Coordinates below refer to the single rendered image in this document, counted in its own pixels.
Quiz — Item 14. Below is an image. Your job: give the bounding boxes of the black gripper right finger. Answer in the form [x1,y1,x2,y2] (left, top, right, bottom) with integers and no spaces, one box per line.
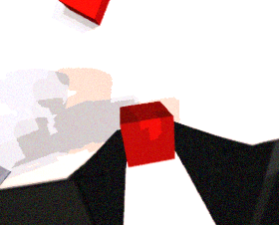
[174,121,279,225]

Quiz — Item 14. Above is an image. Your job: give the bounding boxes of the red cube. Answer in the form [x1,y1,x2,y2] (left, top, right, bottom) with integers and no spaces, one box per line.
[120,101,175,168]
[59,0,111,26]

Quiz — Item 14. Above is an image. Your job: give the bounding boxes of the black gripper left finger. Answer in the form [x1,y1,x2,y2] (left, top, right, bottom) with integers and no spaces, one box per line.
[0,129,127,225]

